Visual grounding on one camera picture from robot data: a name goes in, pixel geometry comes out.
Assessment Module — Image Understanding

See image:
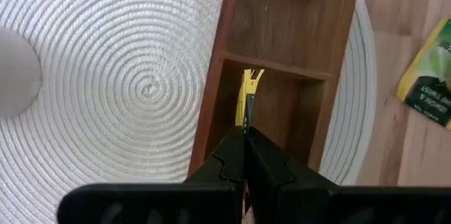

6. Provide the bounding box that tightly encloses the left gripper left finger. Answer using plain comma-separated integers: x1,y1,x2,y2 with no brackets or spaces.
57,126,247,224

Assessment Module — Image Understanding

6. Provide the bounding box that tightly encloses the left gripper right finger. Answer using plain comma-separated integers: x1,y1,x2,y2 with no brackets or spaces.
246,127,451,224

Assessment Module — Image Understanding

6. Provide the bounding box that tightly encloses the brown cardboard box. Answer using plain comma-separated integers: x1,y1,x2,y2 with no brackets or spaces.
186,0,364,182

